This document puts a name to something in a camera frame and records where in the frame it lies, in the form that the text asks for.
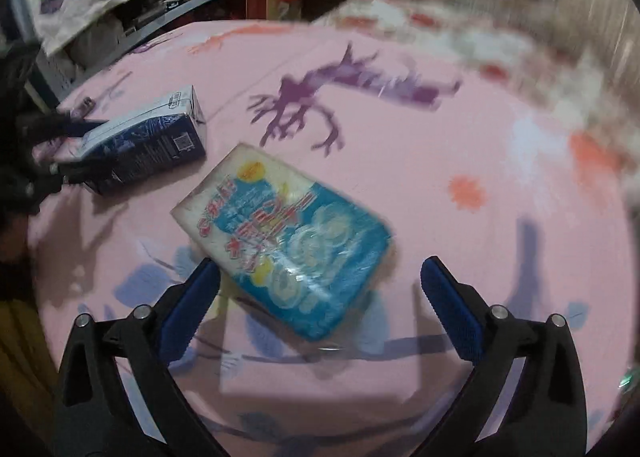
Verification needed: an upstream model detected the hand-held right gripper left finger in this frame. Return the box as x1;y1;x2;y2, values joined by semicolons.
52;257;221;457

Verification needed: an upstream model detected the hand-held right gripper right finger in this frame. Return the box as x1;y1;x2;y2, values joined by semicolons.
420;255;588;457

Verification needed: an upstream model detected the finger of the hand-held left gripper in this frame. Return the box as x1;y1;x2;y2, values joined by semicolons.
50;157;126;188
20;110;108;139

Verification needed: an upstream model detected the dark blue drink carton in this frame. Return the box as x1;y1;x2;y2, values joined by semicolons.
80;84;208;195

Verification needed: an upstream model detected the blue white tissue pack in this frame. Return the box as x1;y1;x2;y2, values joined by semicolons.
170;142;393;343

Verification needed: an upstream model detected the person's left forearm mustard sleeve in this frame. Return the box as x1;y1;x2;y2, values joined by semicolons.
0;287;58;438

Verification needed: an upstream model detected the pink printed bed sheet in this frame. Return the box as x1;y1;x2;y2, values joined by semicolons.
27;20;636;457

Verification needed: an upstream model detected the orange paper bag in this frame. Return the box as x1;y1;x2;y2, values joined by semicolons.
245;0;283;20

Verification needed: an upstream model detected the red floral white blanket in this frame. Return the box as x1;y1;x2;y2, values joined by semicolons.
320;0;640;178

